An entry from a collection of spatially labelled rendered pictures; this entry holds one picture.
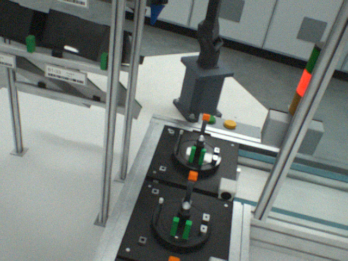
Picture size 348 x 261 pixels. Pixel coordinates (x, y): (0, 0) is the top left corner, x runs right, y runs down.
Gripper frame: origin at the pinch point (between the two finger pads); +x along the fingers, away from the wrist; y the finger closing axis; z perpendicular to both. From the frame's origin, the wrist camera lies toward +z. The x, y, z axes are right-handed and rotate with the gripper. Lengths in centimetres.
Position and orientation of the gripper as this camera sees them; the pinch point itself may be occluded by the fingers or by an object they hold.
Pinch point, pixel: (146, 16)
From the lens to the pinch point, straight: 143.7
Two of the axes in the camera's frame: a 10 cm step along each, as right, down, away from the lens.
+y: -5.0, 3.4, -7.9
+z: -8.6, -3.2, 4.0
